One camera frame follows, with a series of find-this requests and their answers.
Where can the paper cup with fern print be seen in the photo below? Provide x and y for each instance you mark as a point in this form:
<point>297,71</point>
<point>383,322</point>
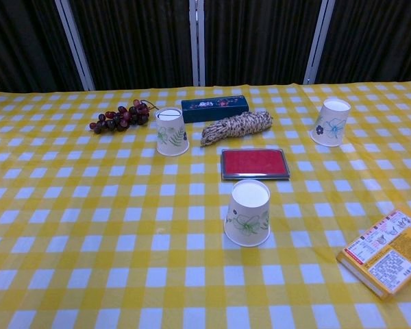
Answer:
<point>171,140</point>

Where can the paper cup blue flower print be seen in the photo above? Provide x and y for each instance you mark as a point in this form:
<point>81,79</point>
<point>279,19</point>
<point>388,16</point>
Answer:
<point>329,127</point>

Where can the paper cup green flower print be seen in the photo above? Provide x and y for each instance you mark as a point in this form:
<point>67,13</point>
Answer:
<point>246,222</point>

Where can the red ink pad in case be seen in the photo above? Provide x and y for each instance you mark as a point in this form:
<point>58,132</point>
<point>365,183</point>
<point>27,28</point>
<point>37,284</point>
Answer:
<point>253,162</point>

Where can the dark blue floral box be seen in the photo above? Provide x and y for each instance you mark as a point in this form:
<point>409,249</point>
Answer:
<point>212,108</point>

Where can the dark red grape bunch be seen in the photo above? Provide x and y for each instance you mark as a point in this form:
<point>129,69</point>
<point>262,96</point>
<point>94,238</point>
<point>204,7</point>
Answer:
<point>116,120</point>

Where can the yellow white checked tablecloth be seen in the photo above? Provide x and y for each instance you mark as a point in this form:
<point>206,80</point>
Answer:
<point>89,205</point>

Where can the black pleated screen panel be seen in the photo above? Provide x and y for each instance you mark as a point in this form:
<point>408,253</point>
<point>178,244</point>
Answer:
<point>260,41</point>
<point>133,41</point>
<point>380,37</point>
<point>20,41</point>

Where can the yellow printed food box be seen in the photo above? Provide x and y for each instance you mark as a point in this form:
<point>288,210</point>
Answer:
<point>387,260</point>

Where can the white screen frame post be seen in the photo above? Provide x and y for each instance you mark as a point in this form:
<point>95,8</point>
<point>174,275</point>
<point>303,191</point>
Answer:
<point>197,44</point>
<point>318,37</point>
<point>74,44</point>

